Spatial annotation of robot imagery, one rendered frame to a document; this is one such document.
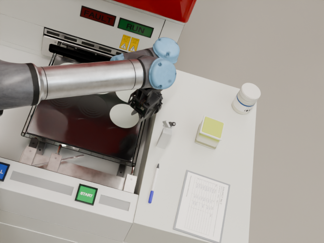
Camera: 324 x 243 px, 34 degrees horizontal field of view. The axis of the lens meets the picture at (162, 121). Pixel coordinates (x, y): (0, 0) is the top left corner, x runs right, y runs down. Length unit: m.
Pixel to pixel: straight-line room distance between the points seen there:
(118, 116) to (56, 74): 0.62
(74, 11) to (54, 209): 0.66
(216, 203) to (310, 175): 1.57
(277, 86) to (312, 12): 0.90
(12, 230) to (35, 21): 0.71
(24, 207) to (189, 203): 0.49
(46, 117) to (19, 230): 0.37
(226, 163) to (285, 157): 1.44
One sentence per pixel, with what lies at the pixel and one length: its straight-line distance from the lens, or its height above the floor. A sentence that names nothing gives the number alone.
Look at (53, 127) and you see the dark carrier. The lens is 1.72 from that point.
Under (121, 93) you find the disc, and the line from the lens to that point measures 1.84.
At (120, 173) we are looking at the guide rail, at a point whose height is 0.85.
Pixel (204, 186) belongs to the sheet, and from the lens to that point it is 1.64.
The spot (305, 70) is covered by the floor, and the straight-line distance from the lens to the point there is 3.67.
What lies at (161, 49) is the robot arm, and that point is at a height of 1.32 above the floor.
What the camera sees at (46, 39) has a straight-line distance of 1.91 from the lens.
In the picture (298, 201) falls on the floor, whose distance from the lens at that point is 3.01.
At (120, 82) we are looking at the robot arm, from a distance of 1.25.
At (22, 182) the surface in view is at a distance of 1.55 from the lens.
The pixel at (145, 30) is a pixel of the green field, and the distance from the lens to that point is 1.78.
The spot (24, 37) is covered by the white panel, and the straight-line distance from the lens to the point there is 1.96.
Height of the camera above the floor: 2.32
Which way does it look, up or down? 52 degrees down
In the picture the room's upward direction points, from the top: 25 degrees clockwise
